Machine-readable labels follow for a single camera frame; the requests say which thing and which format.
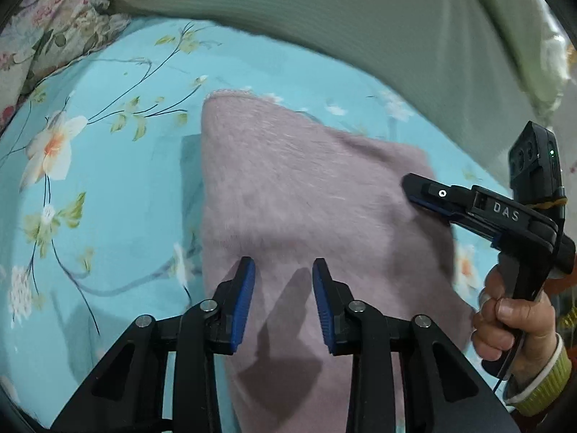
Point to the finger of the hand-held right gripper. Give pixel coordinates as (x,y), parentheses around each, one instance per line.
(432,194)

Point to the mauve knit child's dress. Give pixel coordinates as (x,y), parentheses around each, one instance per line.
(293,198)

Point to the person's right hand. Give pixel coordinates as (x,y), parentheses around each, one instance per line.
(509,311)

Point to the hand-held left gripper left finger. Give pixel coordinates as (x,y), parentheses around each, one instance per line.
(241,297)

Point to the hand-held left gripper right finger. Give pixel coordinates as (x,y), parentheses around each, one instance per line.
(322,306)

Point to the blue floral bedsheet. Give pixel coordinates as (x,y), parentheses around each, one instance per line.
(112,180)

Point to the person's right forearm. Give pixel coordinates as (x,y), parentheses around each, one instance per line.
(550,379)

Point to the floral ruffled pillow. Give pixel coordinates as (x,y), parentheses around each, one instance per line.
(49,31)

